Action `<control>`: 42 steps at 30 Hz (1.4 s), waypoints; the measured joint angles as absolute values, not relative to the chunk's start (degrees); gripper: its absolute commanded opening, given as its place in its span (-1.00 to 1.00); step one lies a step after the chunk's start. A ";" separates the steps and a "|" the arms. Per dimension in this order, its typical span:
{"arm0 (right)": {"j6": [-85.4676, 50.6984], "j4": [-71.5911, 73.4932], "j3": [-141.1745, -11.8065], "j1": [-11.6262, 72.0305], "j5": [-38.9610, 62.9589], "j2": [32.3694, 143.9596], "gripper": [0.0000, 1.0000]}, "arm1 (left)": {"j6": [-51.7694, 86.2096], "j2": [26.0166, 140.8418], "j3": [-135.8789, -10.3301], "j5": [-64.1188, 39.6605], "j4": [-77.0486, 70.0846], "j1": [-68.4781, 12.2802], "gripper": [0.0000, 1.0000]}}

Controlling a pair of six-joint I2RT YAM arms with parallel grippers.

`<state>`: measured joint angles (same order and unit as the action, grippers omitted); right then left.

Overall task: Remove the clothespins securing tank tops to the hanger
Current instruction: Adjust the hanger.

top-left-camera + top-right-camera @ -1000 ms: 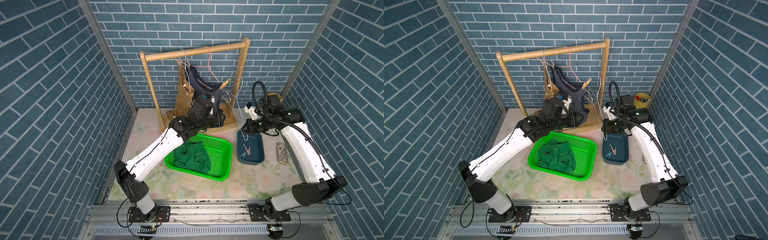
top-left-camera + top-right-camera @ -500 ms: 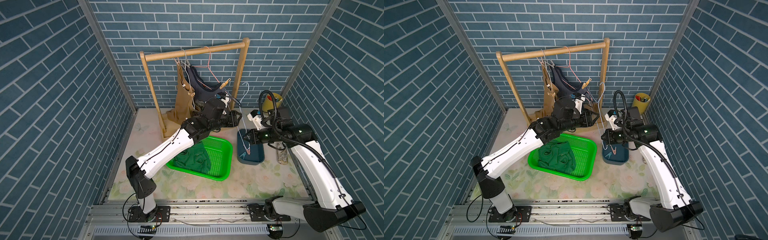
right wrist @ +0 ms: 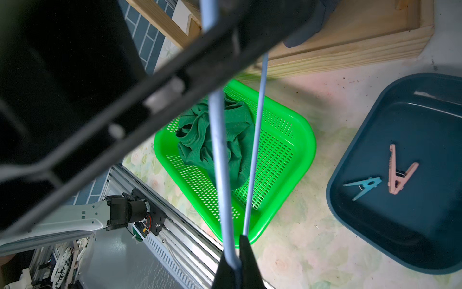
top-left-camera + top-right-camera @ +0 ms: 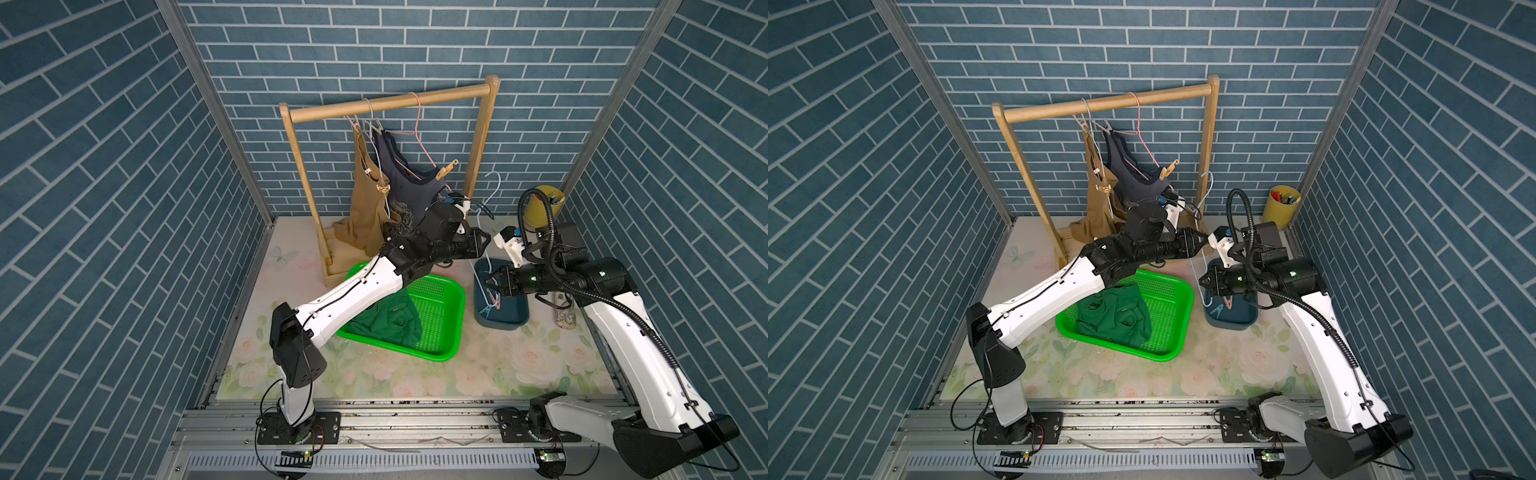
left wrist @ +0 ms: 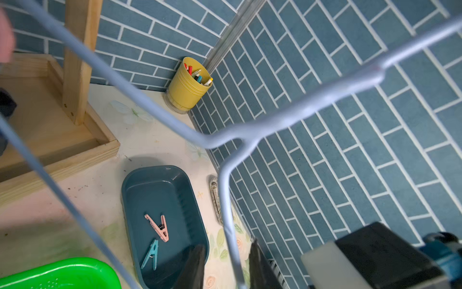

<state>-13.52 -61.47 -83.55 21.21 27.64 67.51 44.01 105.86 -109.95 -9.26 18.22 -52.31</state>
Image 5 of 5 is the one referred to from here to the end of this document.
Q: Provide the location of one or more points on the yellow pen cup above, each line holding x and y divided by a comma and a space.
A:
189, 84

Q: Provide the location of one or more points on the dark teal plastic tray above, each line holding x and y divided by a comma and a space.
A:
155, 191

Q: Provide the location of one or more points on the dark grey tank top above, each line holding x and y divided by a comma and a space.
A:
8, 106

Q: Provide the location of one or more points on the pink clothespin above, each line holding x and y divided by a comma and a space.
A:
161, 230

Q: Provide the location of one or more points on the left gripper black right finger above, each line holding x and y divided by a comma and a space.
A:
261, 274

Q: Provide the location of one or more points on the teal clothespin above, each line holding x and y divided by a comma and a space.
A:
152, 254

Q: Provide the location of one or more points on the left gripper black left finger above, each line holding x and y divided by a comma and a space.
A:
192, 276

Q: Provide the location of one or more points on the wooden clothes rack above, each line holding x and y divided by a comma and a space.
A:
52, 117

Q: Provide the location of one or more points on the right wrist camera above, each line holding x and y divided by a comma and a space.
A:
374, 257

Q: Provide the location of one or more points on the green plastic basket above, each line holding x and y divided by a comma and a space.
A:
72, 273

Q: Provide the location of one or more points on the light blue wire hanger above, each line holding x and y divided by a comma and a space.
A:
250, 133

